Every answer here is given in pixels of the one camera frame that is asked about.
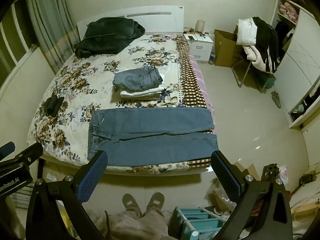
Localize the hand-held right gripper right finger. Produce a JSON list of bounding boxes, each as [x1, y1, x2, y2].
[[211, 150, 293, 240]]

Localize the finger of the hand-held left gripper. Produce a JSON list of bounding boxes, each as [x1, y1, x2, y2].
[[0, 142, 15, 160], [10, 142, 43, 167]]

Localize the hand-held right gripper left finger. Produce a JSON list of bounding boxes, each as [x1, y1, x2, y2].
[[26, 150, 108, 240]]

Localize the blue denim pants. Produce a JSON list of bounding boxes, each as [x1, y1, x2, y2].
[[87, 108, 218, 167]]

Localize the folded white pants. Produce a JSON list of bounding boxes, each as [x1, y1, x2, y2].
[[120, 74, 167, 98]]

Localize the clear plastic bag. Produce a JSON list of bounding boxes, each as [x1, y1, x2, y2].
[[207, 177, 238, 215]]

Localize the person's left slipper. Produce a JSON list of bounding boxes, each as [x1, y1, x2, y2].
[[122, 193, 142, 217]]

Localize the person's slipper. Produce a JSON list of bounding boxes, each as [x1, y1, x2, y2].
[[146, 192, 165, 215], [122, 193, 142, 217]]

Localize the small black cloth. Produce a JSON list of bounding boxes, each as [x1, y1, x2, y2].
[[42, 96, 65, 117]]

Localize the teal plastic rack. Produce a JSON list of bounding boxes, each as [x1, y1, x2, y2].
[[175, 206, 233, 240]]

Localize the person's legs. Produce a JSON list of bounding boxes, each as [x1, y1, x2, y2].
[[87, 209, 173, 240]]

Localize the person's right slipper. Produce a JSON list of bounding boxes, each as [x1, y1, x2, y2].
[[146, 192, 165, 215]]

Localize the pair of grey shoes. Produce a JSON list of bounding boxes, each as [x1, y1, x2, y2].
[[271, 91, 282, 108]]

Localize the green box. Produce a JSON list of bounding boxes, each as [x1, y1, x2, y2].
[[260, 75, 277, 89]]

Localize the window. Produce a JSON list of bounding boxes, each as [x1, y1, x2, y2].
[[0, 0, 38, 85]]

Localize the folded grey-blue jeans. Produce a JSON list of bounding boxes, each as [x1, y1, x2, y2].
[[112, 64, 164, 91]]

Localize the bed with floral sheet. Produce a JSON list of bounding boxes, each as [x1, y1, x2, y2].
[[26, 32, 220, 177]]

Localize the pale pink padded coat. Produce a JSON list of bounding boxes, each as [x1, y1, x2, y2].
[[244, 45, 268, 72]]

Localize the striped curtain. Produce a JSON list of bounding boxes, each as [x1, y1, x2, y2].
[[25, 0, 80, 74]]

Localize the cardboard box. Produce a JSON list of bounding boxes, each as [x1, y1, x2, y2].
[[214, 29, 240, 67]]

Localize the white nightstand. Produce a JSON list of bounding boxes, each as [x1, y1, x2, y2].
[[183, 32, 214, 64]]

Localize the dark green blanket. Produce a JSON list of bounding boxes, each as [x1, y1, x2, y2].
[[74, 17, 146, 57]]

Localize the black jacket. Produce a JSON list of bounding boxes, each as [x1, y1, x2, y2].
[[252, 16, 280, 73]]

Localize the white jacket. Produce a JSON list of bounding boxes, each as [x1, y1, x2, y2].
[[236, 18, 258, 46]]

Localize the white headboard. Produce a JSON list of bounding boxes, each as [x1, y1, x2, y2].
[[76, 5, 187, 34]]

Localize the pink folded bedding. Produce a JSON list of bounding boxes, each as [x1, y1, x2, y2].
[[278, 2, 299, 22]]

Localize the metal frame chair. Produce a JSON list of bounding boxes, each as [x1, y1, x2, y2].
[[231, 55, 275, 93]]

